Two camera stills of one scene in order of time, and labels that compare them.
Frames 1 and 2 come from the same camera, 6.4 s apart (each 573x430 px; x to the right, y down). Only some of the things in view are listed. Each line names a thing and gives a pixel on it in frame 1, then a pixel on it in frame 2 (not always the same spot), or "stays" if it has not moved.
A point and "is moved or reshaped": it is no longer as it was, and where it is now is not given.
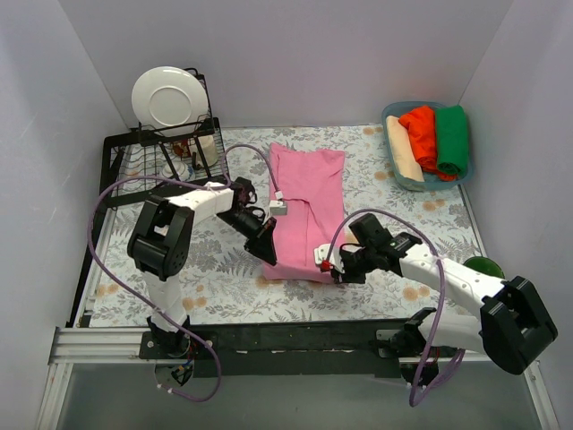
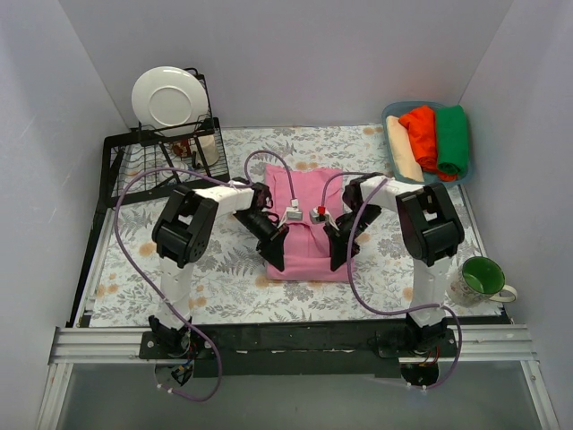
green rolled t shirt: [451, 139] stays
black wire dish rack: [141, 165] stays
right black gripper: [342, 267] → [338, 233]
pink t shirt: [312, 181] is moved or reshaped
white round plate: [166, 96] stays
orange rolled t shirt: [421, 122] stays
